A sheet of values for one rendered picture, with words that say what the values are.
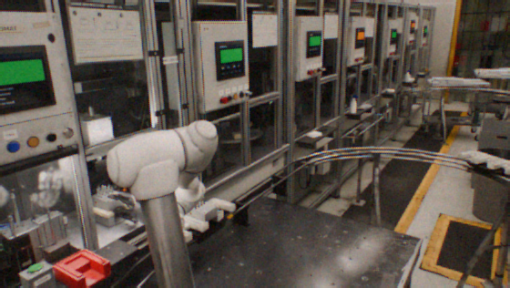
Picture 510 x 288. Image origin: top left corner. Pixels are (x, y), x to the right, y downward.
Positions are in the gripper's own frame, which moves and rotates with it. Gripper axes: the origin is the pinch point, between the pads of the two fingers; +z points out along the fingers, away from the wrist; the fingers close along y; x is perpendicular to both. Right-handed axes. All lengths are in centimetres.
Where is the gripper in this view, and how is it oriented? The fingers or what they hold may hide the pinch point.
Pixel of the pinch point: (115, 201)
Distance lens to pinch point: 188.1
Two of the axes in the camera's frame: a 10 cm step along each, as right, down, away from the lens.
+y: -0.2, -9.6, -2.9
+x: -5.5, 2.5, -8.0
